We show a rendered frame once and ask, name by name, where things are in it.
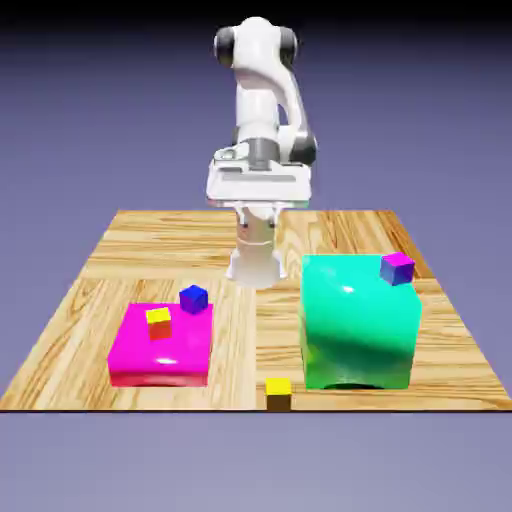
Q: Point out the large pink box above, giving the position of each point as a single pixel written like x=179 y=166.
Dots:
x=160 y=356

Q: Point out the small purple cube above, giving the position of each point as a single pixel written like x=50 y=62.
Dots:
x=396 y=268

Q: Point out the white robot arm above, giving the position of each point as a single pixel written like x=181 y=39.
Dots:
x=256 y=80

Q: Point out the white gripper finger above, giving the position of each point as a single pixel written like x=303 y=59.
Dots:
x=240 y=216
x=273 y=216

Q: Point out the small yellow cube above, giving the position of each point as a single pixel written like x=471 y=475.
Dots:
x=278 y=394
x=159 y=323

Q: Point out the large green box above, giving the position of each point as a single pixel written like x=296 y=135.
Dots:
x=360 y=328

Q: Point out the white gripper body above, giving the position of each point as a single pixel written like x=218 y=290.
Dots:
x=260 y=188

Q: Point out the small blue cube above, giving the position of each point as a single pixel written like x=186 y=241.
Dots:
x=193 y=300

